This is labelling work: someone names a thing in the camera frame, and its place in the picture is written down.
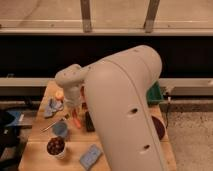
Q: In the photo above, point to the apple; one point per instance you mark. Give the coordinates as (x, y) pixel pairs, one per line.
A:
(59, 95)

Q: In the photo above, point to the blue sponge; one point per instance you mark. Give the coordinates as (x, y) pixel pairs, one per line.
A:
(90, 157)

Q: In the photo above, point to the green plastic tray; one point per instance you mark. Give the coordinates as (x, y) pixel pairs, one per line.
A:
(154, 95)

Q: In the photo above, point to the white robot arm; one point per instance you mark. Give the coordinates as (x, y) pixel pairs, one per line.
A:
(115, 90)

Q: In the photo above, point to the blue plastic cup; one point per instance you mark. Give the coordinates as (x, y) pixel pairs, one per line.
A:
(60, 129)

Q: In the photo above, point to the crumpled blue grey cloth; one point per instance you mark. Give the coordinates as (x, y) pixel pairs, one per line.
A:
(53, 106)

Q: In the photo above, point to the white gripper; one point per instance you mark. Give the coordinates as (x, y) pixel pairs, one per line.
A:
(73, 99)

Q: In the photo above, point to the black rectangular block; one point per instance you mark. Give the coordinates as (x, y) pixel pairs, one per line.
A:
(89, 123)

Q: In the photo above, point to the white cup of dark fruit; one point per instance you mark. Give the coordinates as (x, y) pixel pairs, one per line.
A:
(56, 147)

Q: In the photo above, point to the metal spoon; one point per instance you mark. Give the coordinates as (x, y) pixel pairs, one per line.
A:
(64, 118)

